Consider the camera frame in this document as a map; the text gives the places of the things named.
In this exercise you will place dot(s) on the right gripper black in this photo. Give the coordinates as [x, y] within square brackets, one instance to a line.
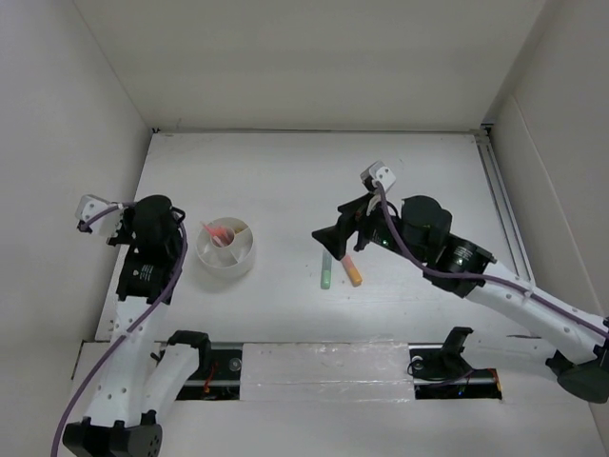
[356, 215]

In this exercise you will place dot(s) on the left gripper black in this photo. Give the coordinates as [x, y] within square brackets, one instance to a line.
[120, 234]

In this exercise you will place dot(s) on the thin red pen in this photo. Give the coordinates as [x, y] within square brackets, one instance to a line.
[217, 234]

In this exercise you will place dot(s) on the purple red marker pen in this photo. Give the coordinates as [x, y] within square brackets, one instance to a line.
[230, 236]

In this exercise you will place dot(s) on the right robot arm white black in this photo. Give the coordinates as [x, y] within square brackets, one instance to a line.
[577, 341]

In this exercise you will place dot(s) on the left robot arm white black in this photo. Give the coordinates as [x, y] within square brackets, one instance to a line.
[119, 406]

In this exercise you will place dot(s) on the green highlighter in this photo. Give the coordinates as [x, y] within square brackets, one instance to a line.
[326, 270]

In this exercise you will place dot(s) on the orange yellow highlighter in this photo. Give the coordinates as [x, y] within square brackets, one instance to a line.
[351, 271]

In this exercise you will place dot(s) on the white round divided organizer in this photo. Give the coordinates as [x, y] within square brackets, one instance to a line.
[230, 262]

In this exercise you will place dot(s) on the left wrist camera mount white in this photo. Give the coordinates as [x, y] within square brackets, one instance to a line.
[98, 216]

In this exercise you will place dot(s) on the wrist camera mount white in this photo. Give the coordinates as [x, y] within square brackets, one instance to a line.
[98, 216]
[378, 175]

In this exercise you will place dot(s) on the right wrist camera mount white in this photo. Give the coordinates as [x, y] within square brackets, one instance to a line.
[378, 175]

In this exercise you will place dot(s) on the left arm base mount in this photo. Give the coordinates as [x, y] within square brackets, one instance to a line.
[220, 379]

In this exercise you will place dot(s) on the aluminium rail right side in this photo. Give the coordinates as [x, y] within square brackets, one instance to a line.
[511, 232]

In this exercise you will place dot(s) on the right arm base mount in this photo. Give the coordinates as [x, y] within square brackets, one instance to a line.
[439, 372]

